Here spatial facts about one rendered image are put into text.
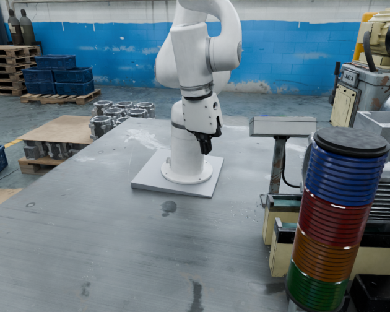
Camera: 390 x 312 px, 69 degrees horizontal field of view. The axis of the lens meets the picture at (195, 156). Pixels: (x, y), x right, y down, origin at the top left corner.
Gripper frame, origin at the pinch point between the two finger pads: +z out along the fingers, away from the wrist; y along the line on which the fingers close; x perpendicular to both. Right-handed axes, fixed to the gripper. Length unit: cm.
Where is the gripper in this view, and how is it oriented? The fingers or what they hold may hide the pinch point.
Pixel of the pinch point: (205, 146)
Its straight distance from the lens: 79.8
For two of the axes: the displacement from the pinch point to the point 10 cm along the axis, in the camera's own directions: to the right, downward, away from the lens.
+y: -8.1, -1.9, 5.5
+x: -5.6, 5.0, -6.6
